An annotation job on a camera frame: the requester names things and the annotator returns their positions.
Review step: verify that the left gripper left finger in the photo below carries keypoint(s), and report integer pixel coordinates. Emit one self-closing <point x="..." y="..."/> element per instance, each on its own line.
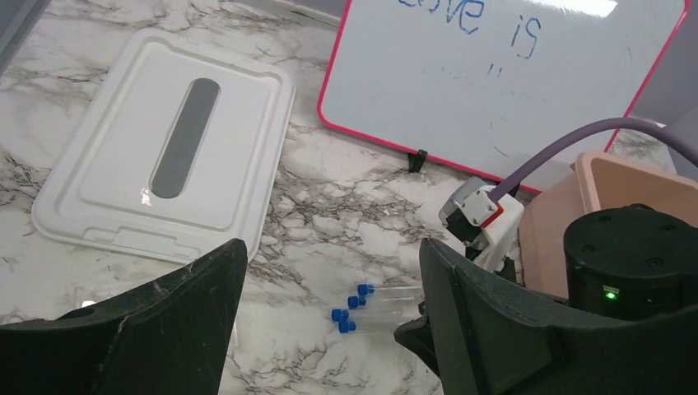
<point x="167" y="336"/>

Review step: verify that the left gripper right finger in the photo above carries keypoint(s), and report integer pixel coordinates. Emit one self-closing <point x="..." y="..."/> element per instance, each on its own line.
<point x="492" y="336"/>

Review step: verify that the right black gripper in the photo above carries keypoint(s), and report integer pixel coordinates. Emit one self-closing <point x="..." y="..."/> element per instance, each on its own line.
<point x="416" y="336"/>

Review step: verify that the blue-capped test tube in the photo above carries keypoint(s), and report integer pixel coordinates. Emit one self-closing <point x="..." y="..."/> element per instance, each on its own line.
<point x="373" y="315"/>
<point x="374" y="302"/>
<point x="354" y="326"/>
<point x="389" y="291"/>

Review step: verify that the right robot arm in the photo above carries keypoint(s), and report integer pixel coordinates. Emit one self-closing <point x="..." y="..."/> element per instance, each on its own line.
<point x="630" y="264"/>

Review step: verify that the pink plastic bin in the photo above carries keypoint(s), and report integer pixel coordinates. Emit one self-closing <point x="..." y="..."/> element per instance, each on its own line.
<point x="599" y="181"/>

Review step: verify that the white plastic bin lid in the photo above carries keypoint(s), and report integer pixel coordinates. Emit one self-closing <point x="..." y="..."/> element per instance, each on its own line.
<point x="176" y="154"/>

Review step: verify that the black whiteboard foot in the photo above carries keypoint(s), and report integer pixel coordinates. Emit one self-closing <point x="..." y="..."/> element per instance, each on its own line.
<point x="416" y="161"/>

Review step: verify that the pink-framed whiteboard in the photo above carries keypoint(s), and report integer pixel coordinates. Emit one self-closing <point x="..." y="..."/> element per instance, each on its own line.
<point x="485" y="85"/>

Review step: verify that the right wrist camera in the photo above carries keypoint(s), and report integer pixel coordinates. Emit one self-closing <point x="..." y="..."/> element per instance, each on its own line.
<point x="486" y="228"/>

